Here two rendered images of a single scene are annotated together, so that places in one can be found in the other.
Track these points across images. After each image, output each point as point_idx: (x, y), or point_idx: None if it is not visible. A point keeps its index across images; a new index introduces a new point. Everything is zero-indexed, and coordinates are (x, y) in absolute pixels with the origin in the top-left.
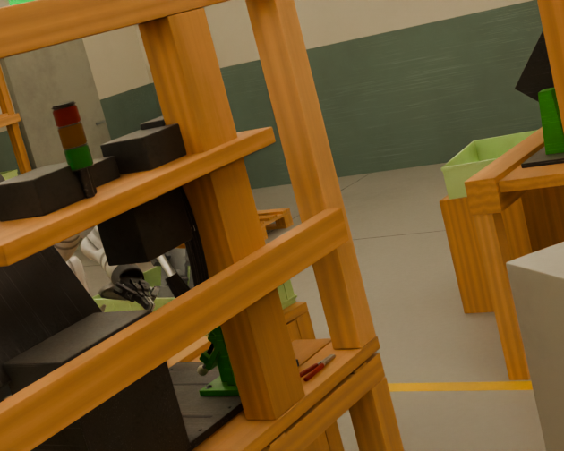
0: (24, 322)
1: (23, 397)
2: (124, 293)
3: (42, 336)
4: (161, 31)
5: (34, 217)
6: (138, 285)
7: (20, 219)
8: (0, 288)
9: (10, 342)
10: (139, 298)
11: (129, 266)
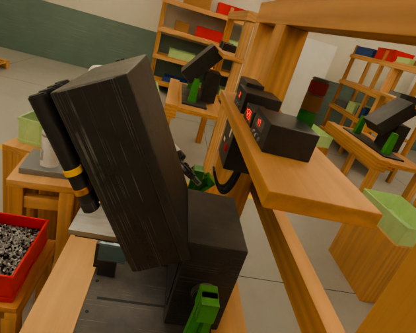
0: (182, 202)
1: (341, 327)
2: (187, 172)
3: (186, 211)
4: (298, 38)
5: (300, 161)
6: (189, 167)
7: (284, 158)
8: (173, 176)
9: (184, 221)
10: (193, 176)
11: (183, 153)
